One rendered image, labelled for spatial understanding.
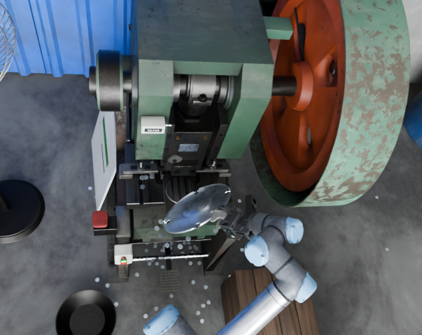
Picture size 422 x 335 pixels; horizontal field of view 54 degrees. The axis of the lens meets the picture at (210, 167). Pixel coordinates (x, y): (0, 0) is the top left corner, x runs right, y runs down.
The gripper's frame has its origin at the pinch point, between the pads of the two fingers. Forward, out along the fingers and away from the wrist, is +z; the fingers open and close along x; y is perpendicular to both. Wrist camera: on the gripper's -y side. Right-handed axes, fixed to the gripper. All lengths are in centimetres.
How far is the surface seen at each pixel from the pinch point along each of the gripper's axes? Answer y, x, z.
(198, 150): -16.6, -14.4, 10.9
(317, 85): -38, -24, -33
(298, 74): -41, -26, -26
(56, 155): -21, -3, 147
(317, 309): -30, 126, 18
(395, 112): -24, -22, -61
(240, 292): -2, 68, 27
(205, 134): -16.9, -22.0, 2.6
